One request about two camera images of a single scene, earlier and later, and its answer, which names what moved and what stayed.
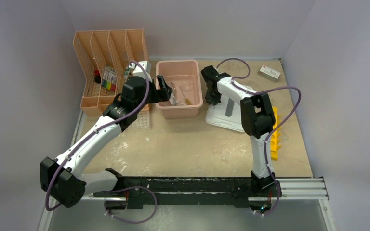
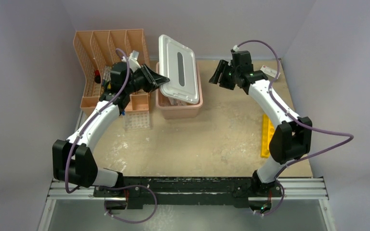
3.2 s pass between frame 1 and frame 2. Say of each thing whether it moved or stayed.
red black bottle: stayed
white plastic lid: moved
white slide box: stayed
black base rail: stayed
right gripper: moved
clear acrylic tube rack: stayed
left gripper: moved
